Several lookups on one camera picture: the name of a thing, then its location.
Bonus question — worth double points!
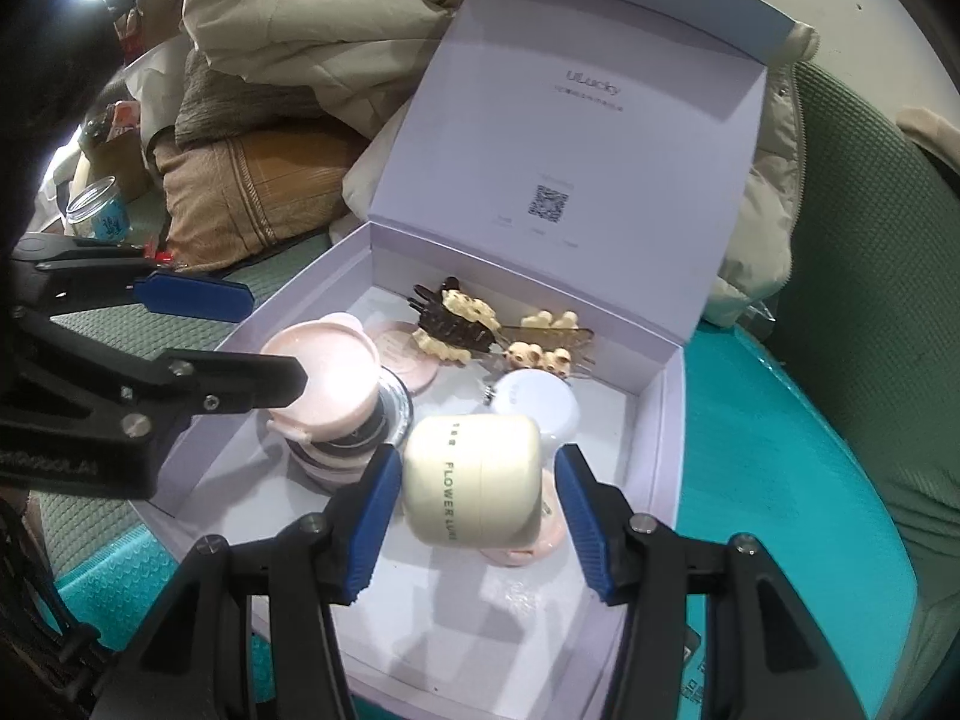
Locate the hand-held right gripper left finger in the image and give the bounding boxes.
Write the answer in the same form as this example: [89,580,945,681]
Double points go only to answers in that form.
[90,444,406,720]

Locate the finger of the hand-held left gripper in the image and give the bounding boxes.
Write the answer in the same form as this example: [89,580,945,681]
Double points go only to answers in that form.
[11,234,254,323]
[75,349,308,458]

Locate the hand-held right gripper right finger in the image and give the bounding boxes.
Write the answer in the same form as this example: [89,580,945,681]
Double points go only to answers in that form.
[553,444,856,720]

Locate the pink round compact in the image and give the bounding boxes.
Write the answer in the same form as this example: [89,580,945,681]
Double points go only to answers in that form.
[480,465,569,567]
[373,321,441,391]

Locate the glass powder jar pink lid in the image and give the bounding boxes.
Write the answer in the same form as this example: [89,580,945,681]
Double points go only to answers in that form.
[262,313,416,496]

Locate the cream cosmetic jar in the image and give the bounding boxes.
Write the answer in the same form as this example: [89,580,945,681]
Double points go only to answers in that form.
[403,414,542,548]

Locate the white round case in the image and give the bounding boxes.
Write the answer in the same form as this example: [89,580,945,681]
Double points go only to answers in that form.
[491,369,581,451]

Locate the gold bear hair claw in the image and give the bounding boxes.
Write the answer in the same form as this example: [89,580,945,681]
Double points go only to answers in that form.
[491,311,597,380]

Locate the black bear hair claw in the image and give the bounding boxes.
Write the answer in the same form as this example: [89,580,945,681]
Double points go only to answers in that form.
[407,277,502,365]

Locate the white hinged gift box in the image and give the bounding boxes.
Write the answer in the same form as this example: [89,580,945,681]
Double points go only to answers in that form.
[131,0,770,720]

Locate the tan striped pillow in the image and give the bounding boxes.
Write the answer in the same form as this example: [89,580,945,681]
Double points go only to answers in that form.
[154,127,376,271]

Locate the printed glass jar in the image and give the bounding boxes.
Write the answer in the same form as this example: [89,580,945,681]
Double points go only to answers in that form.
[64,176,130,241]

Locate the cardboard box with packets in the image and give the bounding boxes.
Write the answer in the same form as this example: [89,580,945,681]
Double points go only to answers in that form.
[79,101,151,196]

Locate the teal bubble mailer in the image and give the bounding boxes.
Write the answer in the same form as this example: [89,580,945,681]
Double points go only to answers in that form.
[56,315,920,720]

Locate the grey-brown heathered pillow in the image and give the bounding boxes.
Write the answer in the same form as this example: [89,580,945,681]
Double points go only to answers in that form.
[174,52,361,147]

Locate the white pillow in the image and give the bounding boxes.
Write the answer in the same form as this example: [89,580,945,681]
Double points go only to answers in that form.
[124,37,188,158]

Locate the green covered sofa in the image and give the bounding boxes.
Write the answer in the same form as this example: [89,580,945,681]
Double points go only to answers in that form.
[30,60,960,720]

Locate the beige cloth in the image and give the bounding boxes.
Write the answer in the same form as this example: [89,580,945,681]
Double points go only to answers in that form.
[896,106,960,192]

